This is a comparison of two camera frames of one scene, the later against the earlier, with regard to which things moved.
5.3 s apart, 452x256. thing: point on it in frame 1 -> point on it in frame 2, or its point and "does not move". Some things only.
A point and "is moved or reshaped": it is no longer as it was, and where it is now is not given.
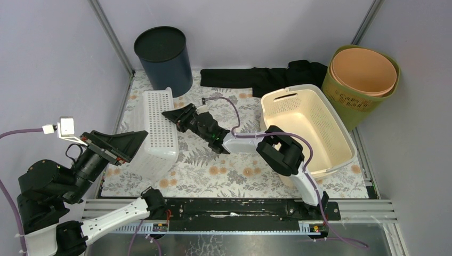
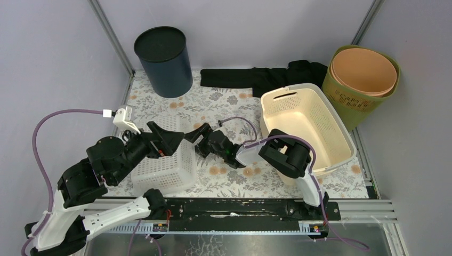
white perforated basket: x=160 y=150 is moved or reshaped
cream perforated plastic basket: x=304 y=113 does not move
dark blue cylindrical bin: x=163 y=52 does not move
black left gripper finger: x=127 y=143 -> x=167 y=142
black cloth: x=264 y=80 does not move
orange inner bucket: x=364 y=71 does not move
